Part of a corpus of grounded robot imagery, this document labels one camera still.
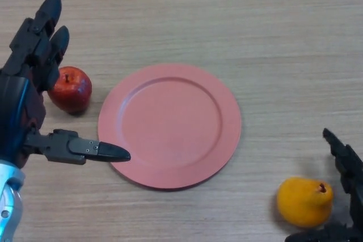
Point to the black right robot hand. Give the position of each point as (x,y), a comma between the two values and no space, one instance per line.
(356,185)

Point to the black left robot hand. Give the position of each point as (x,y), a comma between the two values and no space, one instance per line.
(25,108)

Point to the yellow pear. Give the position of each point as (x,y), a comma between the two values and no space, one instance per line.
(303,202)

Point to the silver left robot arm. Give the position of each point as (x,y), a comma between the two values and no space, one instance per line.
(8,202)

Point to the pink round plate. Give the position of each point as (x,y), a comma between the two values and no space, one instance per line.
(170,123)

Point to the red apple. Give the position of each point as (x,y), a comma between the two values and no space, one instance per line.
(72,93)

